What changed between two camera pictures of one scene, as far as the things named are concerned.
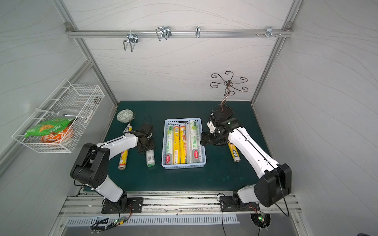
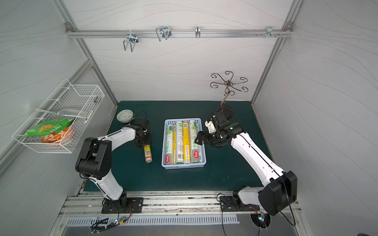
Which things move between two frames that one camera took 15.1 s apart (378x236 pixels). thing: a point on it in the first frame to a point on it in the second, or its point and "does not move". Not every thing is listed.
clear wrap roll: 195,147 does not move
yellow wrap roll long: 176,145 does not move
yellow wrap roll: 234,152 to 186,142
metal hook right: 269,32 does not move
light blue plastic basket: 181,147 does not move
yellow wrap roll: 124,155 to 148,156
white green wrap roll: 150,158 to 179,142
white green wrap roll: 170,145 does not move
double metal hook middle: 163,32 does not move
